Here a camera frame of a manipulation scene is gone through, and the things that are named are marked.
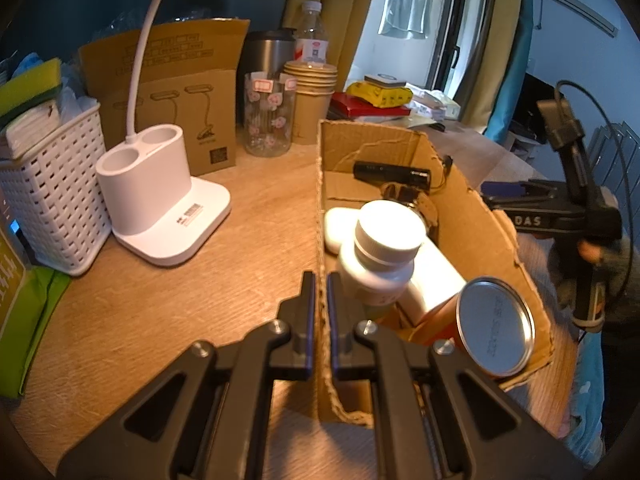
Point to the stack of paper cups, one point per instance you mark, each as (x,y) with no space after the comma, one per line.
(310,110)

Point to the white earbuds case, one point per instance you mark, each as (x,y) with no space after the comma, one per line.
(337,230)

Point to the small white device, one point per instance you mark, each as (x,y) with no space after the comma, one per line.
(385,80)

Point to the yellow wipes packet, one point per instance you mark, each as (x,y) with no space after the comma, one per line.
(380,95)

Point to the white desk lamp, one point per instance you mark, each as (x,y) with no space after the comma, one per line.
(160,220)

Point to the person's right hand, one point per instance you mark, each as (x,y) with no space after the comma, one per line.
(587,252)

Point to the white charger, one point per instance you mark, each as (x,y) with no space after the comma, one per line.
(435,280)

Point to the black monitor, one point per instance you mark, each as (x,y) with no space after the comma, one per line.
(525,95)

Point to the black sliding door frame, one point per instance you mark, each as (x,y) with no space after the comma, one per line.
(465,20)

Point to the hanging pale green cloth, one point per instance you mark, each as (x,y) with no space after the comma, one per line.
(410,0)

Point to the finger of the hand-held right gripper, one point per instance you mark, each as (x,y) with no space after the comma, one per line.
(500,188)
(500,205)

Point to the pale yellow box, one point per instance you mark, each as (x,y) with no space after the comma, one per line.
(447,106)

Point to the red tin can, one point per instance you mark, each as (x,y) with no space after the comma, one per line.
(495,330)

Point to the red book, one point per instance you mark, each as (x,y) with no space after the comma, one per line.
(350,105)

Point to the floral glass jar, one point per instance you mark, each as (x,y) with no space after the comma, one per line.
(267,115)

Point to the yellow curtain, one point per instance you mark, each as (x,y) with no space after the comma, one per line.
(330,10)
(500,35)

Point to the teal curtain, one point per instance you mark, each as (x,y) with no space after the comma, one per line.
(520,60)

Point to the yellow green sponge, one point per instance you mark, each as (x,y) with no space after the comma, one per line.
(30,85)

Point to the white pill bottle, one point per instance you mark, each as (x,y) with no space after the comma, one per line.
(385,240)

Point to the clear water bottle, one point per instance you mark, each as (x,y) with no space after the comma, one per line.
(312,35)

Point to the blue printed blanket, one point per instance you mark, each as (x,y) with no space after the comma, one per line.
(587,400)

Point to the black flashlight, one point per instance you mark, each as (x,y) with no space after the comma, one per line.
(390,174)

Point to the steel thermos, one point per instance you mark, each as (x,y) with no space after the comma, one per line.
(267,50)

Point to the green packet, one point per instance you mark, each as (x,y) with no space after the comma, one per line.
(25,320)

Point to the grey bed headboard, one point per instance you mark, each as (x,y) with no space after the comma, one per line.
(617,145)

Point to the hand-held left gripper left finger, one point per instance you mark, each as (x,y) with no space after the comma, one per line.
(310,310)

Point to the white tissue pack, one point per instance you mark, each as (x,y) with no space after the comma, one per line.
(30,127)

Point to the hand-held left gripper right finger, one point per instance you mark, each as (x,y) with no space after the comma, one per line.
(334,315)

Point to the printed brown lamp carton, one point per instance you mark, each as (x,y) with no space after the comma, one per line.
(190,60)

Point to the cardboard box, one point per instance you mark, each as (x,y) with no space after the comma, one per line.
(480,240)

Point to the white plastic basket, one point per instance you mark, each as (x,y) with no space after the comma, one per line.
(55,200)

